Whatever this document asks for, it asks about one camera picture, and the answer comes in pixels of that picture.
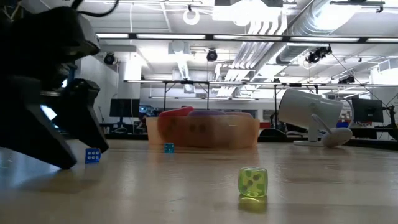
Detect white ring ceiling lamp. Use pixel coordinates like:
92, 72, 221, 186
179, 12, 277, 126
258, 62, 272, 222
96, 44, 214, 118
182, 4, 201, 26

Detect black desk monitor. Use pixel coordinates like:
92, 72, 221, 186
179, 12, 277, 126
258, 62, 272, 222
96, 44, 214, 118
109, 98, 141, 118

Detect black ceiling camera cluster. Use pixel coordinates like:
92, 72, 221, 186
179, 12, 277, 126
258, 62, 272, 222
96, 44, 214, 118
306, 45, 333, 64

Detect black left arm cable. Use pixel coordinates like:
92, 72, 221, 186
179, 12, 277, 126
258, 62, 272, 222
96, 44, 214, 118
70, 0, 121, 18

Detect black overhead light bar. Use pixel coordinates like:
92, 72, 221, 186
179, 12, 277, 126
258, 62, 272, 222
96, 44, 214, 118
95, 32, 398, 44

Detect orange translucent plastic bin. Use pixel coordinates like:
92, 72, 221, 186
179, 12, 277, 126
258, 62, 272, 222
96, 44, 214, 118
146, 115, 261, 149

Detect large purple foam die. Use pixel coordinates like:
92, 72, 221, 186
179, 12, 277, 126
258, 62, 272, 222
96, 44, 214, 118
188, 109, 228, 147

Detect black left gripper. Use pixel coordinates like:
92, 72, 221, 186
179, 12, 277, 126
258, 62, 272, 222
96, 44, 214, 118
0, 6, 109, 170

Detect large red foam die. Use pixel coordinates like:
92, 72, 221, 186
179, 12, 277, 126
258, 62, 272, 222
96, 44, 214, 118
157, 106, 196, 147

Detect black monitor on arm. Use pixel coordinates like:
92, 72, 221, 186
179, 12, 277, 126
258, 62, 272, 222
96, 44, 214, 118
351, 97, 384, 123

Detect small blue die white pips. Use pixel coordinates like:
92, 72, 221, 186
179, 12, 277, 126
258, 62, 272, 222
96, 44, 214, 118
85, 147, 102, 164

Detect small green translucent die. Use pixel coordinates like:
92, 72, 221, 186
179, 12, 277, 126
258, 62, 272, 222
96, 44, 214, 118
238, 167, 269, 198

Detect white oval puck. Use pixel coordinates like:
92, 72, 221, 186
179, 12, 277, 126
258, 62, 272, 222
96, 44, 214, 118
312, 113, 353, 149

